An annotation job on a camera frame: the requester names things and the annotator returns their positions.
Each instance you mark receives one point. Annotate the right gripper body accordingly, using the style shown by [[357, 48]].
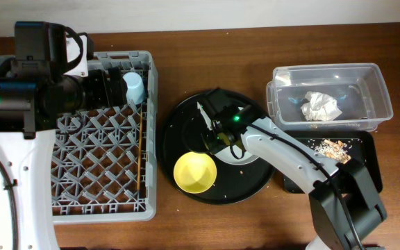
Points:
[[212, 105]]

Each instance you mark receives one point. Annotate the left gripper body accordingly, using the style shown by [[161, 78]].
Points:
[[114, 87]]

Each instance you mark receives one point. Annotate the blue plastic cup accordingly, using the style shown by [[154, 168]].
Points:
[[135, 88]]

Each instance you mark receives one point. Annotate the grey round plate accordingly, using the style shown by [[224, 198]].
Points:
[[226, 156]]

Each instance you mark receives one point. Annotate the yellow plastic bowl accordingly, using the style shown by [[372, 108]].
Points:
[[195, 173]]

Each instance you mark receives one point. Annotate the wooden chopstick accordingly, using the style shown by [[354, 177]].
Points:
[[139, 156]]

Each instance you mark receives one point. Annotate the white napkin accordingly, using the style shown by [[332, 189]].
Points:
[[320, 107]]

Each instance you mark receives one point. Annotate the food scraps and rice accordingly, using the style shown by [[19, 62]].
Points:
[[336, 150]]

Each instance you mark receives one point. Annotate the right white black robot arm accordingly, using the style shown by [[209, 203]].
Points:
[[344, 202]]

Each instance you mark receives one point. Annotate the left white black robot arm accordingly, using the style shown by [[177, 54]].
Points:
[[46, 77]]

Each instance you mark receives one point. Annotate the grey plastic dishwasher rack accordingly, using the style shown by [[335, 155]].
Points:
[[94, 161]]

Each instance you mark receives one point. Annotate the black rectangular waste tray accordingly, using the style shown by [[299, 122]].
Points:
[[359, 145]]

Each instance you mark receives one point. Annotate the clear plastic waste bin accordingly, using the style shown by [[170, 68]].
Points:
[[359, 89]]

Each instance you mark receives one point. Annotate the round black serving tray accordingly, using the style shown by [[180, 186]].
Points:
[[180, 134]]

